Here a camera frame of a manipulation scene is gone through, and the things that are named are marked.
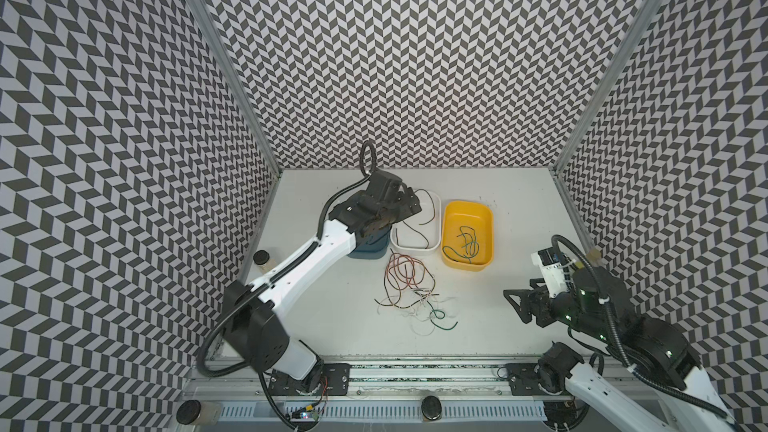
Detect brown cable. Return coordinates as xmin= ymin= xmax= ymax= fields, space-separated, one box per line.
xmin=392 ymin=187 xmax=438 ymax=250

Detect red cables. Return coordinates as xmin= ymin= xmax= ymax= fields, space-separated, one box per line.
xmin=374 ymin=248 xmax=442 ymax=313

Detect green cable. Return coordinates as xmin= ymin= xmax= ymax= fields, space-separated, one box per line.
xmin=442 ymin=224 xmax=482 ymax=265

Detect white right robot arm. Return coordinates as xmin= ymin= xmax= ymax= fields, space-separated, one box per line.
xmin=503 ymin=235 xmax=740 ymax=431

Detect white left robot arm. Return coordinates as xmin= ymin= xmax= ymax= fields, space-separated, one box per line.
xmin=196 ymin=140 xmax=421 ymax=392

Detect white plastic bin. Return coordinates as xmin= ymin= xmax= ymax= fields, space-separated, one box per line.
xmin=390 ymin=189 xmax=443 ymax=257

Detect teal plastic bin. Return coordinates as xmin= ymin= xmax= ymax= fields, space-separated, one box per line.
xmin=348 ymin=232 xmax=390 ymax=260

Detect yellow plastic bin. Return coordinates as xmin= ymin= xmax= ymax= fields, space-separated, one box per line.
xmin=439 ymin=200 xmax=494 ymax=272

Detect black lid spice jar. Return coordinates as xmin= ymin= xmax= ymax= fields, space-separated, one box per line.
xmin=253 ymin=249 xmax=277 ymax=274

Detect white lid clear jar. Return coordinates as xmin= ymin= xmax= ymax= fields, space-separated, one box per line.
xmin=175 ymin=399 xmax=223 ymax=426

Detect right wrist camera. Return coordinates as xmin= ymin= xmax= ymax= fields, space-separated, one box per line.
xmin=531 ymin=247 xmax=578 ymax=298

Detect black knob on rail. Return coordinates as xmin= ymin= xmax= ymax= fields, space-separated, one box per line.
xmin=420 ymin=395 xmax=443 ymax=422

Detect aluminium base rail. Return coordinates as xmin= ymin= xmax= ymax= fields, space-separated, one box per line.
xmin=179 ymin=356 xmax=691 ymax=432

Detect aluminium corner post left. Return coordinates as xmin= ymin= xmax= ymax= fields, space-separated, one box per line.
xmin=185 ymin=0 xmax=281 ymax=176

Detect aluminium corner post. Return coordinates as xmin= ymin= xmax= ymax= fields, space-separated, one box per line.
xmin=185 ymin=0 xmax=281 ymax=176
xmin=552 ymin=0 xmax=664 ymax=178

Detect aluminium corner post right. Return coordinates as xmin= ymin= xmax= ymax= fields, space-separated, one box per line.
xmin=552 ymin=0 xmax=664 ymax=178

